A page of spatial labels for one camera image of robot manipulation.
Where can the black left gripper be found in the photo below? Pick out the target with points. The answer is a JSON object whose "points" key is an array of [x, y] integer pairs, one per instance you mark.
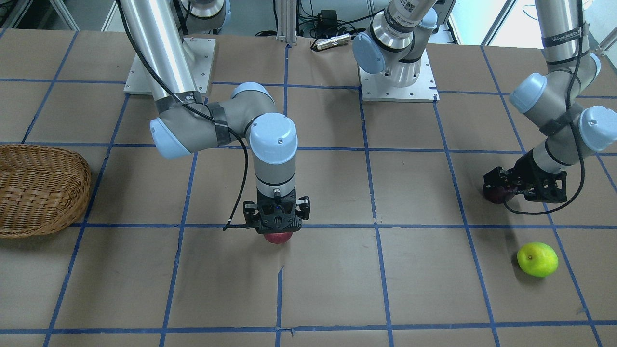
{"points": [[524, 170]]}

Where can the aluminium frame post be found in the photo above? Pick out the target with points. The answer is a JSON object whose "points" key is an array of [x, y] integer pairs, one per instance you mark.
{"points": [[286, 20]]}

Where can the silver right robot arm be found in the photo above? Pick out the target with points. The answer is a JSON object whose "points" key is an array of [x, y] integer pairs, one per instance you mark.
{"points": [[164, 34]]}

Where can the red yellow apple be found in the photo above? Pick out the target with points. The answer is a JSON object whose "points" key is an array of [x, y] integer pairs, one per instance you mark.
{"points": [[278, 238]]}

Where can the dark red apple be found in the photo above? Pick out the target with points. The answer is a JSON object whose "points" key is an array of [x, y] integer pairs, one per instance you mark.
{"points": [[499, 194]]}

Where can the green apple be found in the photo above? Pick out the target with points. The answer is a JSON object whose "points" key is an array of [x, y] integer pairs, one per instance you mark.
{"points": [[537, 259]]}

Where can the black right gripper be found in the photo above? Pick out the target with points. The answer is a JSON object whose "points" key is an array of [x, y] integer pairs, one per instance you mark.
{"points": [[304, 204]]}

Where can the woven wicker basket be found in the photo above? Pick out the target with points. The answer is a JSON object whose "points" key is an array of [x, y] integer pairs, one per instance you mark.
{"points": [[42, 189]]}

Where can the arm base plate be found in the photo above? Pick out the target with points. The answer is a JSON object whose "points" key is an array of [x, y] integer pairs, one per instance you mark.
{"points": [[396, 82], [190, 67]]}

